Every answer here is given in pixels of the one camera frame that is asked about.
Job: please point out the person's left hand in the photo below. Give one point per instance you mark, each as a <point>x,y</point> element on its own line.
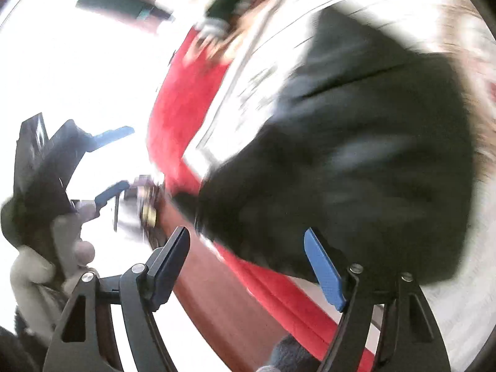
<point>73,240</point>

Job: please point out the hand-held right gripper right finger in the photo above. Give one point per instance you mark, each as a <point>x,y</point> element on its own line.
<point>323,267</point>

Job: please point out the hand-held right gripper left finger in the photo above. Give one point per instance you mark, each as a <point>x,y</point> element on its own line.
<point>170,263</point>

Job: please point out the black jacket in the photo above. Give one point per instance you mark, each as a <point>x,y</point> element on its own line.
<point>348,162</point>

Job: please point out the blurred dark object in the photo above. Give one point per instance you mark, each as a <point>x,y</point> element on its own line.
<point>149,201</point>

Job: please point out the red floral blanket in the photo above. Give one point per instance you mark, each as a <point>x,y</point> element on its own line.
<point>182,97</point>

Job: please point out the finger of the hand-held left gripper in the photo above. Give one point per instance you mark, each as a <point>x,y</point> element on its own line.
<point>112,192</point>
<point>112,135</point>

